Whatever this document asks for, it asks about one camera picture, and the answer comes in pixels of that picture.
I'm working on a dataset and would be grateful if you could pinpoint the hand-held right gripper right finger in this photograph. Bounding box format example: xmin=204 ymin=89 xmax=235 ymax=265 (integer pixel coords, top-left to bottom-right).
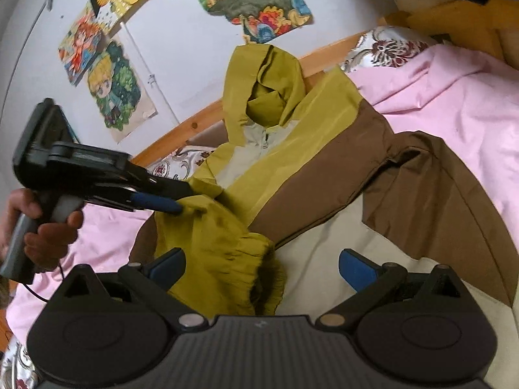
xmin=315 ymin=248 xmax=473 ymax=331

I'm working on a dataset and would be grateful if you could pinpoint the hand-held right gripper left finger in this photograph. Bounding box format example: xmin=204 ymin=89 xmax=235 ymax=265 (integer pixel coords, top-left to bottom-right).
xmin=61 ymin=247 xmax=208 ymax=331

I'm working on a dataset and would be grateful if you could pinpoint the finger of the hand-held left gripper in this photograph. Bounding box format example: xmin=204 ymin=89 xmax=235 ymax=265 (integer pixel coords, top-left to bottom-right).
xmin=130 ymin=172 xmax=198 ymax=198
xmin=122 ymin=192 xmax=184 ymax=216

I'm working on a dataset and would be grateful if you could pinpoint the olive brown beige hooded jacket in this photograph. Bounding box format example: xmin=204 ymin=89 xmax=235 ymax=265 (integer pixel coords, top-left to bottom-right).
xmin=129 ymin=44 xmax=519 ymax=373

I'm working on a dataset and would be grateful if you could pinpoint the person's left hand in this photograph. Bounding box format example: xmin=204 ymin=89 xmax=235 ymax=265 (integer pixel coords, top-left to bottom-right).
xmin=0 ymin=188 xmax=84 ymax=272

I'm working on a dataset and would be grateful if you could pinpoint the pink bed sheet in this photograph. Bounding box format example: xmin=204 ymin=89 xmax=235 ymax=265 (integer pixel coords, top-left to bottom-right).
xmin=0 ymin=42 xmax=519 ymax=333

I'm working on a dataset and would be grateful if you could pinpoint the wooden bed frame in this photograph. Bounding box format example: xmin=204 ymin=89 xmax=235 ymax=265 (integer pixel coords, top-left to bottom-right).
xmin=132 ymin=16 xmax=402 ymax=167

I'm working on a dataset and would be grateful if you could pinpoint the blond figure cartoon wall poster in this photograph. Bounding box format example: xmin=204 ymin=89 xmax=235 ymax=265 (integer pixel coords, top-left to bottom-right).
xmin=86 ymin=36 xmax=160 ymax=144

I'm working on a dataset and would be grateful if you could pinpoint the orange haired cartoon wall poster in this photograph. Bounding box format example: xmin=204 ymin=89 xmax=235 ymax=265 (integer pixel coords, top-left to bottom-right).
xmin=58 ymin=3 xmax=122 ymax=87

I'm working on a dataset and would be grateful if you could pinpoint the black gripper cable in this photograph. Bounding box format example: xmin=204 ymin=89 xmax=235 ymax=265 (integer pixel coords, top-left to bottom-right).
xmin=22 ymin=261 xmax=66 ymax=304

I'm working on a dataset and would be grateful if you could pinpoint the large colourful cartoon wall poster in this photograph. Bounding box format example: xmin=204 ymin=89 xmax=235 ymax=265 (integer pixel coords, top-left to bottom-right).
xmin=184 ymin=0 xmax=315 ymax=44

